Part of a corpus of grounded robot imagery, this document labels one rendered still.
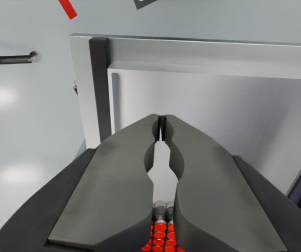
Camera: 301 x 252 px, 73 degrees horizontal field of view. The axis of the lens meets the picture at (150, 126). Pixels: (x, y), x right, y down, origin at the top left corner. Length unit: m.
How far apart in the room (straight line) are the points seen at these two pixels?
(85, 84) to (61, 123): 1.19
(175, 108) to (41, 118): 1.29
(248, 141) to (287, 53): 0.12
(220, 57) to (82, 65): 0.17
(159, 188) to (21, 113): 1.29
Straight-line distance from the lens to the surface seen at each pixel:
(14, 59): 1.28
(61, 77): 1.31
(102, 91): 0.25
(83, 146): 0.98
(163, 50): 0.25
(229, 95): 0.28
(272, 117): 0.32
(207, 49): 0.26
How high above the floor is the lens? 1.12
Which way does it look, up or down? 58 degrees down
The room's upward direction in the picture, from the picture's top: 177 degrees counter-clockwise
